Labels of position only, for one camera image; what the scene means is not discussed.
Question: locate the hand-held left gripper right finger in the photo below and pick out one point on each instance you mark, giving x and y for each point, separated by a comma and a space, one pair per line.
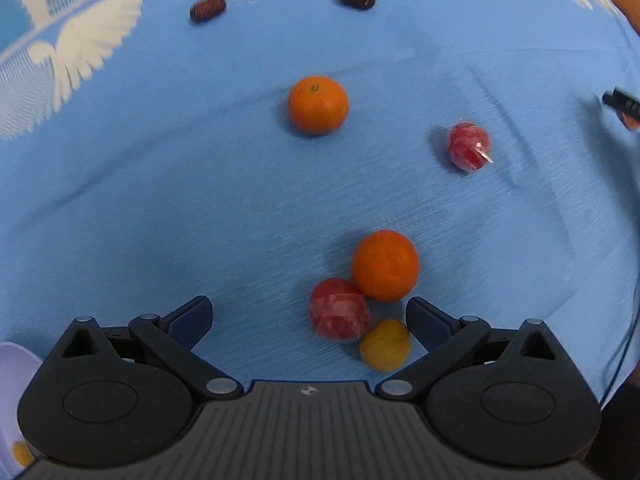
426, 319

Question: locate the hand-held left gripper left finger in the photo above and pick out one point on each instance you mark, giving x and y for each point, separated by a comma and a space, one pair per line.
192, 319

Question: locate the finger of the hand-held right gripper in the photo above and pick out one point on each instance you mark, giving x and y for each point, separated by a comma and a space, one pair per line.
624, 102

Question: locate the small yellow citrus fruit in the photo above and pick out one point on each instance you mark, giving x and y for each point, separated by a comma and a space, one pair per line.
385, 345

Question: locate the orange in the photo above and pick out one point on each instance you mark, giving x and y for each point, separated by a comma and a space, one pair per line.
385, 265
318, 105

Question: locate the plastic-wrapped red apple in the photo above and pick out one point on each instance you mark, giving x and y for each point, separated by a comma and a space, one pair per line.
339, 309
469, 146

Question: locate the white plate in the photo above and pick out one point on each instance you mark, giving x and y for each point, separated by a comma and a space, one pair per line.
15, 385

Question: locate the small orange citrus fruit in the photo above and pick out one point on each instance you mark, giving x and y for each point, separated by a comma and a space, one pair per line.
22, 453

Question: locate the blue fan-print cloth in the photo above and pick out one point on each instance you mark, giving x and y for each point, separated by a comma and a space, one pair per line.
200, 185

